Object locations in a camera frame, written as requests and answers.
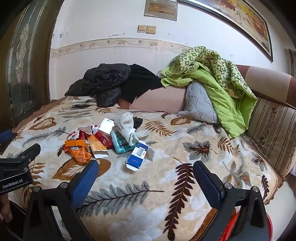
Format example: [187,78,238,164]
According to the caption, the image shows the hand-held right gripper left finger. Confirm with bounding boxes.
[23,159,100,241]

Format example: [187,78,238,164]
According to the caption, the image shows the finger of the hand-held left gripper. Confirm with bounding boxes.
[0,129,18,155]
[14,143,41,163]

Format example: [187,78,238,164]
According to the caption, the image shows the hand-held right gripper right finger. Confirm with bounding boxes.
[193,160,270,241]

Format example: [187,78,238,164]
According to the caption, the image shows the orange box with barcode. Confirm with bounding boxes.
[64,140,92,165]

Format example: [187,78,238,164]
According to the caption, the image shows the orange white carton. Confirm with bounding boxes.
[87,135,109,159]

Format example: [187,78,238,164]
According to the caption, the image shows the red cigarette box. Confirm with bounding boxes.
[94,131,114,149]

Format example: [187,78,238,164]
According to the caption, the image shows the red white torn wrapper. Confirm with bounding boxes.
[66,126,93,142]

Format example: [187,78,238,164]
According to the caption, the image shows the red plastic mesh basket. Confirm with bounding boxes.
[218,206,274,241]

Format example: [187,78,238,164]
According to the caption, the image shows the teal blister pack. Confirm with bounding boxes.
[110,130,137,154]

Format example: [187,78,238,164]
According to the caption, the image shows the blue white box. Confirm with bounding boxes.
[125,141,149,172]

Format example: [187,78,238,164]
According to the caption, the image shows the white medicine box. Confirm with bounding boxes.
[98,118,115,135]

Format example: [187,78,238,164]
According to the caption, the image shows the white sock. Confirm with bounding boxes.
[114,112,139,146]

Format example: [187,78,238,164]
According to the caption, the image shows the black plastic bag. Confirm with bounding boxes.
[133,117,144,130]

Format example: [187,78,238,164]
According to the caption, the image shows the person's left forearm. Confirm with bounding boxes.
[0,193,13,224]

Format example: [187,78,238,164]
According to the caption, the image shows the leaf printed blanket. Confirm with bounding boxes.
[5,96,281,241]

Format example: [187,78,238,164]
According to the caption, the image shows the ornate glass door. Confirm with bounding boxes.
[0,0,65,130]

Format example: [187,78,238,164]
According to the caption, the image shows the grey quilted pillow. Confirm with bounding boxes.
[178,82,220,125]

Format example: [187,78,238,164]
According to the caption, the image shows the striped sofa cushion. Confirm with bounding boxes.
[245,97,296,178]

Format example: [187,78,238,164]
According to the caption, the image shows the green patterned quilt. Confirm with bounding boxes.
[160,46,258,139]

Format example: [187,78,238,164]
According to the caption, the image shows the black puffer jacket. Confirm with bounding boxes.
[65,63,131,107]

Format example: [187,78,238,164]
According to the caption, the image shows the black cloth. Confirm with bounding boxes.
[120,64,164,105]

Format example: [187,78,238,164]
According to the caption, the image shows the framed wall painting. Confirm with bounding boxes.
[178,0,273,62]

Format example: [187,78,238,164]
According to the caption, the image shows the framed wall plaque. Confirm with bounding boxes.
[144,0,178,22]

